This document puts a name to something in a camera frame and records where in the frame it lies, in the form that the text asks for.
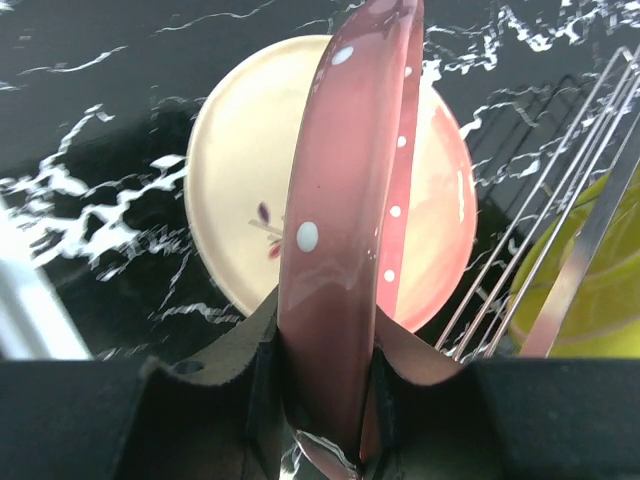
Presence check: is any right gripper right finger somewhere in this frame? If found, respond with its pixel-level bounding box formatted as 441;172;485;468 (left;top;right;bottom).
367;313;639;479

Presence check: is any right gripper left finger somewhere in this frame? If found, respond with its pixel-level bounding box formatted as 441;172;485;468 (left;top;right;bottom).
1;294;283;479

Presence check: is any metal wire dish rack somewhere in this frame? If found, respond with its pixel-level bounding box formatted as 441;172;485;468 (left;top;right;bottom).
421;47;639;363

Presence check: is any green polka dot plate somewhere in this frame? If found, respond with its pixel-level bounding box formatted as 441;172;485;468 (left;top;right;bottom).
508;173;639;358

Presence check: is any pink polka dot plate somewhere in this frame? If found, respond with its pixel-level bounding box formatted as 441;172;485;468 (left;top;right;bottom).
278;1;424;479

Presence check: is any cream round plate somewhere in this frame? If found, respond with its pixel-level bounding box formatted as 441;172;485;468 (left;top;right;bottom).
185;35;477;331

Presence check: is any aluminium mounting rail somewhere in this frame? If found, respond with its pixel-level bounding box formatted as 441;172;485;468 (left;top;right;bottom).
1;205;92;360

